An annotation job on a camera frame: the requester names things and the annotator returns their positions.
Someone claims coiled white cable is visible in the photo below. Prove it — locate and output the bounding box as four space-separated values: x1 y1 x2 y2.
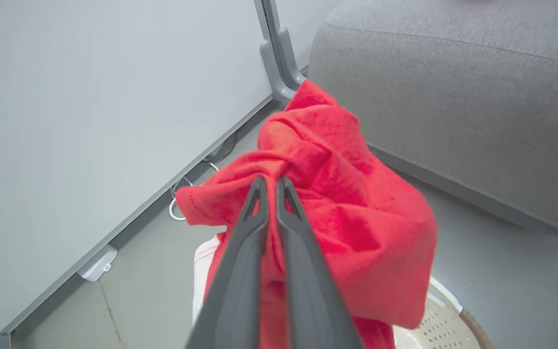
168 161 220 222

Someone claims grey partition foot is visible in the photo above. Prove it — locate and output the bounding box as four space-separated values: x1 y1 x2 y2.
259 39 295 102
274 27 307 90

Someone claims red basketball jersey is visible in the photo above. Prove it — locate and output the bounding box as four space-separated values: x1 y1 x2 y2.
175 79 439 349

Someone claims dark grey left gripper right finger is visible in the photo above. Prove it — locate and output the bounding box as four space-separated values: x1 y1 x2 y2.
276 176 365 349

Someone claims narrow white partition panel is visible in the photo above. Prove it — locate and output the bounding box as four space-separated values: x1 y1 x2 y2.
275 0 343 68

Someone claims wide white partition panel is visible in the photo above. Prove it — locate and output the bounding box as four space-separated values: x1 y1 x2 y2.
0 0 279 336

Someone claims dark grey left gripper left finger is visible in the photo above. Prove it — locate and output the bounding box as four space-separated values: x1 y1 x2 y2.
185 176 270 349

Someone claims cream perforated laundry basket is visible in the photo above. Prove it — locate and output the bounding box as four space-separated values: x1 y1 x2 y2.
392 276 494 349

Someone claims grey fabric sofa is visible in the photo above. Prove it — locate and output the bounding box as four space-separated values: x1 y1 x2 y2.
308 0 558 238

